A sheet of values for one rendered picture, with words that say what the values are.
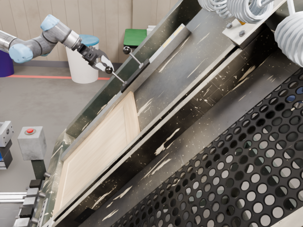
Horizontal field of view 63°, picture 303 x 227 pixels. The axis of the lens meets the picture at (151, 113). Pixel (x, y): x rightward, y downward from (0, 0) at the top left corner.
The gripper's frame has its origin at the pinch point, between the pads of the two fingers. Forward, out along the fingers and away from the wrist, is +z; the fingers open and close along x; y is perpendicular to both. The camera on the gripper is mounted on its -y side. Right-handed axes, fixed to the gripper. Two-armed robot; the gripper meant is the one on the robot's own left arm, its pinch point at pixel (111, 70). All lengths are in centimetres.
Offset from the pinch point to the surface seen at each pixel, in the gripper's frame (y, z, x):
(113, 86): 20.0, 11.9, 6.2
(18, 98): 282, -13, 104
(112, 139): -23.1, 11.6, 24.2
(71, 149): 9.3, 9.9, 47.0
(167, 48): -15.8, 10.7, -21.9
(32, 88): 307, -4, 87
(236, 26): -65, 2, -25
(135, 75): -8.3, 8.4, -4.0
